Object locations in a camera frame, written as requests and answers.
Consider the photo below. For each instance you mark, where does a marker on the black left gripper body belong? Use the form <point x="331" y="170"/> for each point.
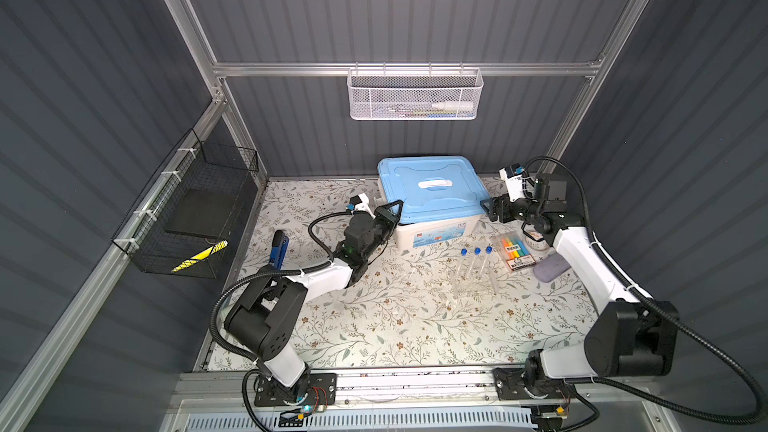
<point x="377" y="234"/>

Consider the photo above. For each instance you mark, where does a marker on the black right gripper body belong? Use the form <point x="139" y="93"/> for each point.
<point x="522" y="209"/>

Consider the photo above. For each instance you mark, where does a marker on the white plastic storage bin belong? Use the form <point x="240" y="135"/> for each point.
<point x="428" y="233"/>

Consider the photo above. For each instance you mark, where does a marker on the blue plastic bin lid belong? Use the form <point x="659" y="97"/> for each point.
<point x="432" y="188"/>

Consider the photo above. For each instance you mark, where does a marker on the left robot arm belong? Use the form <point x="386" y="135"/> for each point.
<point x="256" y="316"/>

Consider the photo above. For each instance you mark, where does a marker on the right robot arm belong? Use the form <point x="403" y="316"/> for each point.
<point x="634" y="335"/>

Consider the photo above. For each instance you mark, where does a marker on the clear tape roll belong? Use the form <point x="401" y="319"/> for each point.
<point x="537" y="243"/>

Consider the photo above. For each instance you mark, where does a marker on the highlighter pen pack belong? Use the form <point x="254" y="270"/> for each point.
<point x="514" y="253"/>

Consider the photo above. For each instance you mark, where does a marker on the grey purple pouch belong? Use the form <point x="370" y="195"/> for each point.
<point x="551" y="267"/>

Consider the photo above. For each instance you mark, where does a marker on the blue stapler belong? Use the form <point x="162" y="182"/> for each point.
<point x="279" y="248"/>

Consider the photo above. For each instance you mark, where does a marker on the clear test tube rack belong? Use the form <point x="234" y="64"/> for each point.
<point x="475" y="288"/>

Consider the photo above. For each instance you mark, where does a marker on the white bottle in basket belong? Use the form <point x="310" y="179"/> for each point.
<point x="454" y="106"/>

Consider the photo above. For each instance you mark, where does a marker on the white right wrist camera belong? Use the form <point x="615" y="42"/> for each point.
<point x="513" y="178"/>

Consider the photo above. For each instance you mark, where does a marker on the white wire wall basket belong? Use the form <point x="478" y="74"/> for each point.
<point x="406" y="94"/>

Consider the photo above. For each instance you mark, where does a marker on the black wire side basket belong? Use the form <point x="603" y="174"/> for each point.
<point x="194" y="213"/>

